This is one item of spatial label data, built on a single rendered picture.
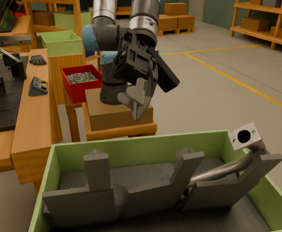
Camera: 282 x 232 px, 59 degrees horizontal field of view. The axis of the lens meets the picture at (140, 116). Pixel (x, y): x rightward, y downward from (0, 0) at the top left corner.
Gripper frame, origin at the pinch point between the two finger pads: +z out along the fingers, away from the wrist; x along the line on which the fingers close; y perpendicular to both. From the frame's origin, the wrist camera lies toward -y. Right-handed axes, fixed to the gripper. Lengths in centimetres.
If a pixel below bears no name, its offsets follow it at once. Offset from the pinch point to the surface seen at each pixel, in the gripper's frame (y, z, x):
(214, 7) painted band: -463, -674, -345
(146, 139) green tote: -19.4, -6.0, -25.1
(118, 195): -6.8, 14.7, -17.2
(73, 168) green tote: -2.7, 5.1, -43.5
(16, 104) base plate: 18, -27, -84
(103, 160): 7.1, 11.6, 0.1
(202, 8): -462, -713, -396
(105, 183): 2.5, 14.4, -6.8
